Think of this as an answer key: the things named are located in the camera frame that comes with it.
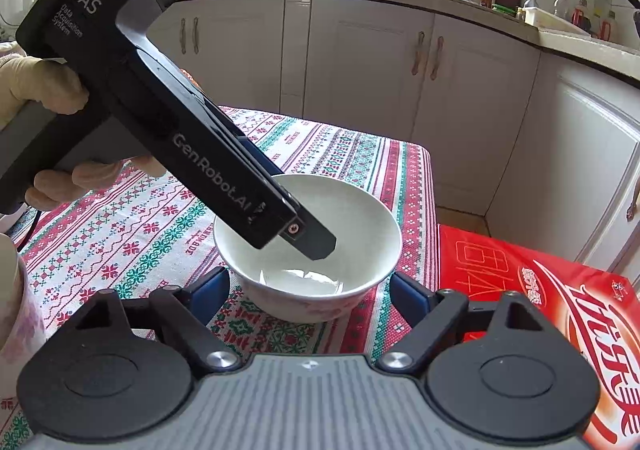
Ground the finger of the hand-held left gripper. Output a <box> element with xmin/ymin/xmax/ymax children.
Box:
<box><xmin>286</xmin><ymin>210</ymin><xmax>337</xmax><ymax>261</ymax></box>

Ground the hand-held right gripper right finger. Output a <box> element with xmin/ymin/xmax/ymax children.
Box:
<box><xmin>376</xmin><ymin>271</ymin><xmax>547</xmax><ymax>375</ymax></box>

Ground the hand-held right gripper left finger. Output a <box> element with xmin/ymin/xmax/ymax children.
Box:
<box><xmin>75</xmin><ymin>266</ymin><xmax>244</xmax><ymax>375</ymax></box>

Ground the white floral bowl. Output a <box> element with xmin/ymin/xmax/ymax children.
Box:
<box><xmin>0</xmin><ymin>234</ymin><xmax>35</xmax><ymax>383</ymax></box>
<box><xmin>213</xmin><ymin>173</ymin><xmax>404</xmax><ymax>323</ymax></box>

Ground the person's left hand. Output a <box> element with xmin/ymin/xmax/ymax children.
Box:
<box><xmin>0</xmin><ymin>42</ymin><xmax>167</xmax><ymax>211</ymax></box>

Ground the patterned red green tablecloth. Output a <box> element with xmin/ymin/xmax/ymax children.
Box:
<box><xmin>0</xmin><ymin>106</ymin><xmax>440</xmax><ymax>450</ymax></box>

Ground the red printed carton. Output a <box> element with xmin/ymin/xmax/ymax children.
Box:
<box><xmin>437</xmin><ymin>224</ymin><xmax>640</xmax><ymax>450</ymax></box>

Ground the white kitchen cabinet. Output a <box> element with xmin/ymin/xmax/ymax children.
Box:
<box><xmin>145</xmin><ymin>0</ymin><xmax>640</xmax><ymax>277</ymax></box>

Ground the kitchen countertop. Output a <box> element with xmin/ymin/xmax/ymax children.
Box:
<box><xmin>192</xmin><ymin>0</ymin><xmax>640</xmax><ymax>91</ymax></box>

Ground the white tray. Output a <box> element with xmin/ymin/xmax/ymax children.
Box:
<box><xmin>522</xmin><ymin>7</ymin><xmax>592</xmax><ymax>36</ymax></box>

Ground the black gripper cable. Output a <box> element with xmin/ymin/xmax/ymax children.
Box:
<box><xmin>16</xmin><ymin>210</ymin><xmax>42</xmax><ymax>251</ymax></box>

